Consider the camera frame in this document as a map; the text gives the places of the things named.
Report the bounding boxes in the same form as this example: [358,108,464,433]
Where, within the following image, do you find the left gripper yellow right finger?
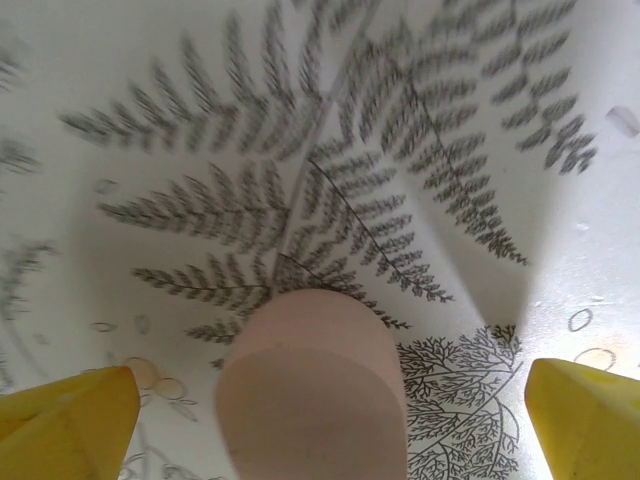
[522,357,640,480]

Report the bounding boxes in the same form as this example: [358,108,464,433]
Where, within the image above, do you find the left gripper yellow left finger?
[0,366,142,480]

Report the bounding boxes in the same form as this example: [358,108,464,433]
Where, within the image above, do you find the small pinkish earbud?
[604,103,640,137]

